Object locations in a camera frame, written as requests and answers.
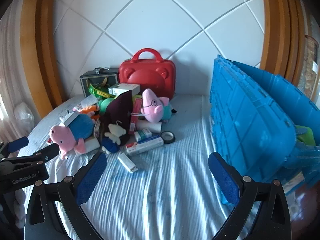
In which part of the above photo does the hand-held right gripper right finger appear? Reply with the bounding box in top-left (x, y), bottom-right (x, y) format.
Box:
top-left (208, 152), bottom-right (292, 240)

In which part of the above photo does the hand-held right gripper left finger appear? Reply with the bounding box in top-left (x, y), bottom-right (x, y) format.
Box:
top-left (24, 151), bottom-right (108, 240)

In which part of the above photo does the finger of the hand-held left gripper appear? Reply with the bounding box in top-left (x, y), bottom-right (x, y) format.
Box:
top-left (0, 137), bottom-right (29, 158)
top-left (0, 143), bottom-right (60, 167)

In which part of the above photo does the pink pig plush blue body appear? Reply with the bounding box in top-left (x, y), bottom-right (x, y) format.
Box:
top-left (49, 114), bottom-right (97, 160)

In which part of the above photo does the blue plastic crate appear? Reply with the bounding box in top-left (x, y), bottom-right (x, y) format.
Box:
top-left (209, 54), bottom-right (320, 205)

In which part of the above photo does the dark tape roll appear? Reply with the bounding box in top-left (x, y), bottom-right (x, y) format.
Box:
top-left (160, 131), bottom-right (176, 145)

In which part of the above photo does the white striped desktop tablecloth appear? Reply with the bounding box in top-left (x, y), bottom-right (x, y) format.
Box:
top-left (19, 94), bottom-right (260, 240)

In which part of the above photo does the person's left hand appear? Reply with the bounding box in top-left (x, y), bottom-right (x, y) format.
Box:
top-left (12, 188), bottom-right (26, 227)

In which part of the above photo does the clear plastic bag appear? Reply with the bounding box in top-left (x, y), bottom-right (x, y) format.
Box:
top-left (14, 102), bottom-right (34, 128)

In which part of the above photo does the white grey box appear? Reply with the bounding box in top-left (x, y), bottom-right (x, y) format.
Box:
top-left (60, 112), bottom-right (79, 125)

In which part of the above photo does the small white bear plush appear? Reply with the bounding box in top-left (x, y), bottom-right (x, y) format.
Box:
top-left (104, 124), bottom-right (127, 147)

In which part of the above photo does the pink pig plush orange dress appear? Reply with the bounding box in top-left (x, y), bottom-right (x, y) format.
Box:
top-left (73, 105), bottom-right (100, 118)

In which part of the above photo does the long white red medicine box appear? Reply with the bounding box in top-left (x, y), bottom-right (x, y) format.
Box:
top-left (125, 135), bottom-right (164, 156)

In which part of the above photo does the clear plastic packet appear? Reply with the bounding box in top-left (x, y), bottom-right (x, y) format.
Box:
top-left (75, 96), bottom-right (98, 110)

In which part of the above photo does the small green white box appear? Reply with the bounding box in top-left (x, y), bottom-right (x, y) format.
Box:
top-left (134, 128), bottom-right (152, 142)

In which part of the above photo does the dark maroon pouch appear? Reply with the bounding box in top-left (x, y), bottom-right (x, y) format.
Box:
top-left (100, 90), bottom-right (133, 145)

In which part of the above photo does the white curtain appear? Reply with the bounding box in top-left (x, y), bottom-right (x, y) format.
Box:
top-left (0, 7), bottom-right (28, 140)

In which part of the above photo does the white paper roll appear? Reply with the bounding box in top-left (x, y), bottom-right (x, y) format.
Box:
top-left (138, 120), bottom-right (162, 133)

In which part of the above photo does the black gift box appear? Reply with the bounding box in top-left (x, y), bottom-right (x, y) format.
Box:
top-left (80, 67), bottom-right (120, 98)

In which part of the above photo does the bright green plush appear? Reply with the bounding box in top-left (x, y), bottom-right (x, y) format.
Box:
top-left (296, 125), bottom-right (316, 145)

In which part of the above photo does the pink pig plush with glasses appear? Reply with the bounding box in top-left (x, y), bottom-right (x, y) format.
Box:
top-left (140, 88), bottom-right (178, 123)

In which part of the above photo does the white green medicine box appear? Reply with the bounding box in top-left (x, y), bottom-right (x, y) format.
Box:
top-left (112, 83), bottom-right (141, 96)

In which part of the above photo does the rolled patterned carpet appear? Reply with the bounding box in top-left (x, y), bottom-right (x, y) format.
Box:
top-left (297, 35), bottom-right (320, 100)

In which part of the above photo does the green yellow strap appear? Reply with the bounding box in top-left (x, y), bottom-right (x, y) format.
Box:
top-left (89, 84), bottom-right (114, 100)

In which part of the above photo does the wooden door frame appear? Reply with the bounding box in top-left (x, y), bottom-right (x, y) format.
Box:
top-left (259, 0), bottom-right (312, 90)
top-left (20, 0), bottom-right (64, 110)

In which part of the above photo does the red hard case with handle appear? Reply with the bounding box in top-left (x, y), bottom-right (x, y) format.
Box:
top-left (118, 48), bottom-right (176, 98)

